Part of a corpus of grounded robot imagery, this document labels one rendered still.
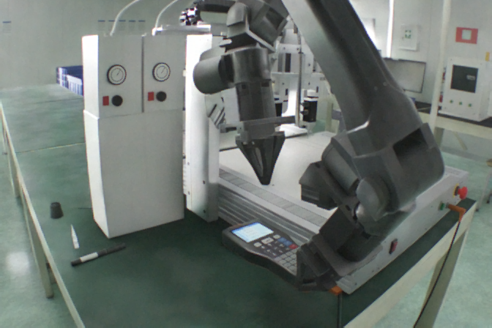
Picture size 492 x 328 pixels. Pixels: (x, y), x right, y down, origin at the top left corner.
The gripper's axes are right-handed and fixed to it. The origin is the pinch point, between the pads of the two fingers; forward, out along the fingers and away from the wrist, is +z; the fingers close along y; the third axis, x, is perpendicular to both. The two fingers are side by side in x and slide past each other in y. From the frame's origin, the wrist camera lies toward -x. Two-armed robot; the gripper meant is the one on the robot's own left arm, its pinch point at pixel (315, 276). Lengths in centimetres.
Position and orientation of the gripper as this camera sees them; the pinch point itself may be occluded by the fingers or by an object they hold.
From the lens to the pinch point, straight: 54.6
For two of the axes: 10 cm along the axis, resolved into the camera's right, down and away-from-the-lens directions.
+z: -3.5, 7.2, 6.0
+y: -7.7, 1.4, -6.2
